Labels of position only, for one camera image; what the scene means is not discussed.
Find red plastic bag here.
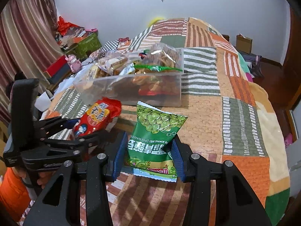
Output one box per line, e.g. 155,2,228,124
57,16,79,36

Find wooden door frame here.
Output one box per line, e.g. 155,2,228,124
283,8,300,109

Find clear plastic storage bin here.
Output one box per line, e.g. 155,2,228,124
74,48,184,107

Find green pea snack packet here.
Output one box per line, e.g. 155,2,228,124
123,101,188,182

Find brown paper bag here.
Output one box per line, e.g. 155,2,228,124
236,34,252,54

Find green storage box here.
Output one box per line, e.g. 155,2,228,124
75,32,102,60

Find long wafer biscuit pack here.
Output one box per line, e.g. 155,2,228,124
95,53,128,76

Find red fried snack packet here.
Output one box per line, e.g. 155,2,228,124
132,75,181,96

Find red flat box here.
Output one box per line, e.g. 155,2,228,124
44,55,67,78

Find patchwork bed blanket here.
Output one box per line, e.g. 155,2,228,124
107,17,290,225

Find pink toy figurine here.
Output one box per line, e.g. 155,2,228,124
65,55,82,73

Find person left hand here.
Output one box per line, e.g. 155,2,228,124
13,166,54,190

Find striped curtain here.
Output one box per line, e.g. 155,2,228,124
1,0,63,124

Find clear bag of crackers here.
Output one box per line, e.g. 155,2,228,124
134,43,183,73

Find orange jacket sleeve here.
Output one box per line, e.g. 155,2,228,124
1,168,31,222

